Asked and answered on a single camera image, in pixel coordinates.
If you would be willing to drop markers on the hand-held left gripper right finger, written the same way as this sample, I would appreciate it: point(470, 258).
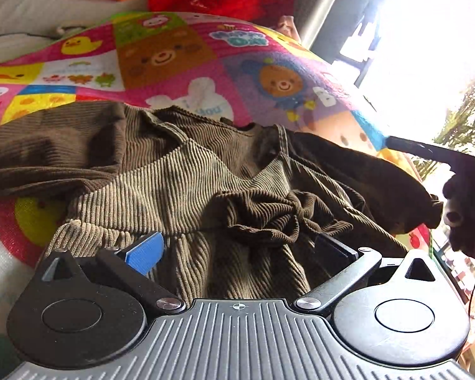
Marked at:
point(334, 251)

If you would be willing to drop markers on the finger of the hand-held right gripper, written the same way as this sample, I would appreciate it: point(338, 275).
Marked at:
point(427, 149)

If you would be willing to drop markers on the pink cloth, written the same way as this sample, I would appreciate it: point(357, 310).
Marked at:
point(289, 27)

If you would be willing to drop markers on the colourful cartoon printed blanket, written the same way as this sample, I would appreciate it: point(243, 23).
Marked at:
point(206, 59)

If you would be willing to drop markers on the green leafy plant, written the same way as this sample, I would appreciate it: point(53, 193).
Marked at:
point(467, 122)

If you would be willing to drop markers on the grey bed sheet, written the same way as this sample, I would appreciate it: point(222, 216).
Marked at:
point(19, 8)

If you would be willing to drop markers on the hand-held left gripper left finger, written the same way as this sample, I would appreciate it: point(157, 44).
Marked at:
point(144, 254)

